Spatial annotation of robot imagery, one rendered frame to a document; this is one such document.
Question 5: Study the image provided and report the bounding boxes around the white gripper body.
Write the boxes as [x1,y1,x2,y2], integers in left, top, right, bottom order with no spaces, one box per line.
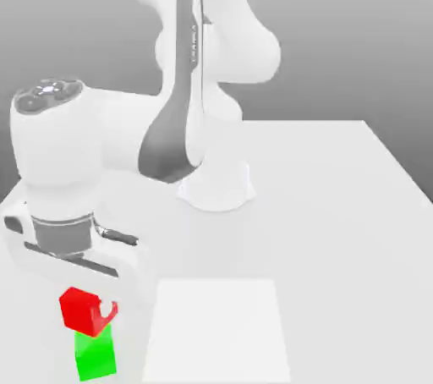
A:
[10,237,151,304]

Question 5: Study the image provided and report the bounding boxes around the small red cube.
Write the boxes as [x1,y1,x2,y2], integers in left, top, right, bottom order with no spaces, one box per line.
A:
[58,286,120,338]

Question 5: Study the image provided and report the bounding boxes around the small green cube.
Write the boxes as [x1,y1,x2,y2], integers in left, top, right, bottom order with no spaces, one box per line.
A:
[73,322,118,382]

